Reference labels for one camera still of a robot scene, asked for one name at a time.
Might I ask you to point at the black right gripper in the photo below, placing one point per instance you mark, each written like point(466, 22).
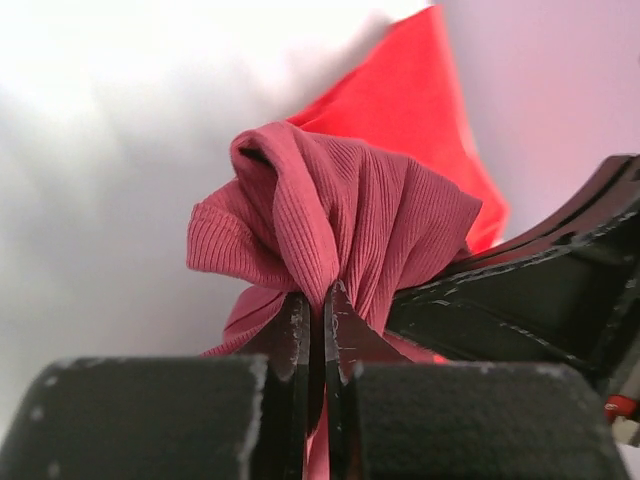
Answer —
point(625, 370)

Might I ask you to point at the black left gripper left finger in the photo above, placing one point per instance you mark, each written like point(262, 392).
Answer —
point(241, 416)

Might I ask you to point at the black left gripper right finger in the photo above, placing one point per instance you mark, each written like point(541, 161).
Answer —
point(389, 418)

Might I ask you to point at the pink garment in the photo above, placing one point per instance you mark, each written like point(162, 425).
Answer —
point(305, 210)

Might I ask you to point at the red tank top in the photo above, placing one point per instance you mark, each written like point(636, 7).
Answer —
point(405, 97)

